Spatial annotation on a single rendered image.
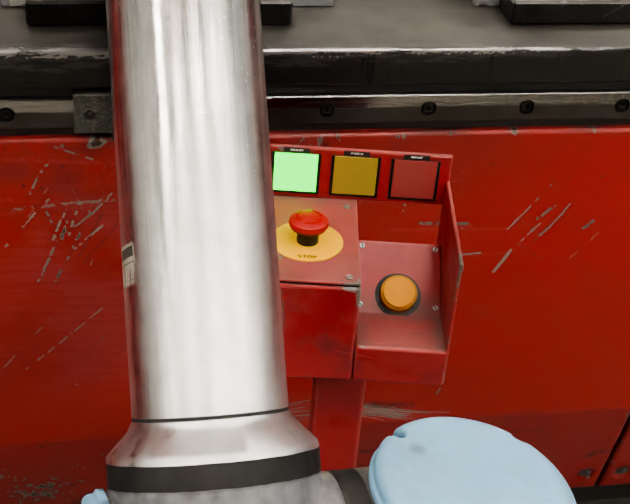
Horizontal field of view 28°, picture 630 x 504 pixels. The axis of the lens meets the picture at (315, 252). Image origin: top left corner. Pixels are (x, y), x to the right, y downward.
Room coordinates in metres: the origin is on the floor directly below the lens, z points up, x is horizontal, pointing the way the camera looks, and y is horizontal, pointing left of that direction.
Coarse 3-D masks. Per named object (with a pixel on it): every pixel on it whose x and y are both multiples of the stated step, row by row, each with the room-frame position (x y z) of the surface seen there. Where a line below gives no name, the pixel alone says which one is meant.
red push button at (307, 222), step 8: (296, 216) 1.04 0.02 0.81; (304, 216) 1.04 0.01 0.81; (312, 216) 1.05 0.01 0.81; (320, 216) 1.05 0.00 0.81; (296, 224) 1.03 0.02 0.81; (304, 224) 1.03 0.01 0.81; (312, 224) 1.03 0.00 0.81; (320, 224) 1.04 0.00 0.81; (328, 224) 1.04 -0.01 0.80; (296, 232) 1.03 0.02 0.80; (304, 232) 1.03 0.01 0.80; (312, 232) 1.03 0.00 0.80; (320, 232) 1.03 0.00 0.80; (304, 240) 1.03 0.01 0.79; (312, 240) 1.04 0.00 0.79
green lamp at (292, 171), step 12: (276, 156) 1.13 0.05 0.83; (288, 156) 1.13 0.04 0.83; (300, 156) 1.13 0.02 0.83; (312, 156) 1.13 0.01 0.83; (276, 168) 1.13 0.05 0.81; (288, 168) 1.13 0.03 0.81; (300, 168) 1.13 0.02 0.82; (312, 168) 1.13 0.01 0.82; (276, 180) 1.13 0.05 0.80; (288, 180) 1.13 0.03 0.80; (300, 180) 1.13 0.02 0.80; (312, 180) 1.13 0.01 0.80
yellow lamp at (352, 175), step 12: (336, 156) 1.13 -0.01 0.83; (336, 168) 1.13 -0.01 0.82; (348, 168) 1.13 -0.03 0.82; (360, 168) 1.13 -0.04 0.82; (372, 168) 1.13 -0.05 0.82; (336, 180) 1.13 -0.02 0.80; (348, 180) 1.13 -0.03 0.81; (360, 180) 1.13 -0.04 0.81; (372, 180) 1.13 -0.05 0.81; (336, 192) 1.13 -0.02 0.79; (348, 192) 1.13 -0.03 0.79; (360, 192) 1.13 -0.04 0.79; (372, 192) 1.13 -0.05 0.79
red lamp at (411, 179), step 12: (396, 168) 1.13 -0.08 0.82; (408, 168) 1.13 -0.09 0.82; (420, 168) 1.13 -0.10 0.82; (432, 168) 1.13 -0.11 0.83; (396, 180) 1.13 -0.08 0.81; (408, 180) 1.13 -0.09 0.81; (420, 180) 1.13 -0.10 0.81; (432, 180) 1.13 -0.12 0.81; (396, 192) 1.13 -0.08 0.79; (408, 192) 1.13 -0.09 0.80; (420, 192) 1.13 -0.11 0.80; (432, 192) 1.13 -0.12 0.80
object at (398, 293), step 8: (392, 280) 1.06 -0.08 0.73; (400, 280) 1.06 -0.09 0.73; (408, 280) 1.06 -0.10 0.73; (384, 288) 1.05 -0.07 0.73; (392, 288) 1.05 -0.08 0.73; (400, 288) 1.05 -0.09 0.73; (408, 288) 1.05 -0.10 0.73; (416, 288) 1.05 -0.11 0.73; (384, 296) 1.04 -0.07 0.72; (392, 296) 1.04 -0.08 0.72; (400, 296) 1.04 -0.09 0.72; (408, 296) 1.04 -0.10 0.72; (416, 296) 1.05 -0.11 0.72; (384, 304) 1.04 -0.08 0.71; (392, 304) 1.04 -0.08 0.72; (400, 304) 1.04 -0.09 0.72; (408, 304) 1.04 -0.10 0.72; (400, 312) 1.04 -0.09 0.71
